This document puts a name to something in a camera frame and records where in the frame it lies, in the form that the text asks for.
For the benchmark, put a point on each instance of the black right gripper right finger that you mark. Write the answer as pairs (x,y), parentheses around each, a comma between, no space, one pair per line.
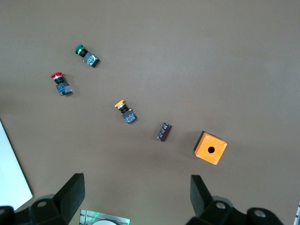
(200,197)

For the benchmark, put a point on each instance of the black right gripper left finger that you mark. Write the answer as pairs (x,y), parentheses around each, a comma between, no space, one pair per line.
(70,197)

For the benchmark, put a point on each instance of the green mushroom push button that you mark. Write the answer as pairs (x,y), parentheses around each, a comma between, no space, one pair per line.
(89,57)

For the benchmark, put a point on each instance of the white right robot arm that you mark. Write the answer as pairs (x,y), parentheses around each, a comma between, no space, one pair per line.
(105,223)

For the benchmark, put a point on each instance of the white drawer cabinet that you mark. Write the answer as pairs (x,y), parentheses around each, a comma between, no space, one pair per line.
(11,175)

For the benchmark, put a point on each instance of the yellow mushroom push button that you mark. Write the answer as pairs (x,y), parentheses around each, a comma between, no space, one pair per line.
(127,114)

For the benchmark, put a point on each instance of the red mushroom push button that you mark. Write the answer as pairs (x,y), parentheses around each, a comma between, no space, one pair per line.
(62,86)

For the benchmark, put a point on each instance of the black terminal block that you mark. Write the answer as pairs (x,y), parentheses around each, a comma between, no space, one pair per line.
(164,132)

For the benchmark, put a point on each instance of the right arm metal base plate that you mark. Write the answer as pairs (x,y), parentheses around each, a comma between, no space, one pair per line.
(86,216)

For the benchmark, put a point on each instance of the orange button enclosure box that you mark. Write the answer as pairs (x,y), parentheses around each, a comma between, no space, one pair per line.
(211,143)

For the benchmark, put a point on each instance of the aluminium table edge rail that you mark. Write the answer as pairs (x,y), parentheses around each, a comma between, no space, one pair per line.
(297,215)

